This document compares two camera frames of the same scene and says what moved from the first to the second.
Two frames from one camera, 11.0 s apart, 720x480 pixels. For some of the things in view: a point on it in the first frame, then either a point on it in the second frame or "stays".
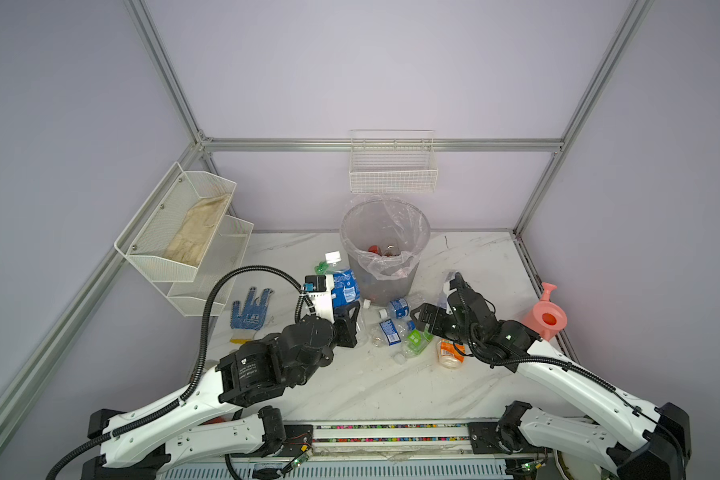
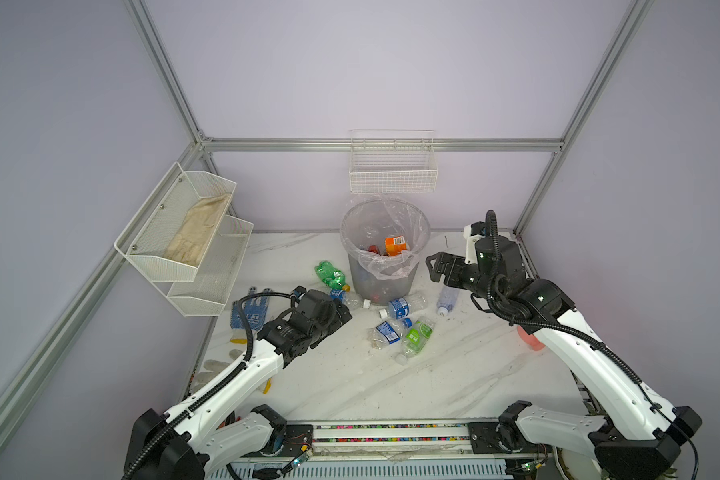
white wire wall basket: [388, 161] stays
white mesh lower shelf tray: [224, 252] stays
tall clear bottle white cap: [443, 301] stays
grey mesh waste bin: [385, 239] stays
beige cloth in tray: [190, 240] stays
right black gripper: [435, 313] → [450, 262]
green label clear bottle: [416, 342] stays
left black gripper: [345, 327] → [334, 320]
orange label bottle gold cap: [448, 356] → [393, 246]
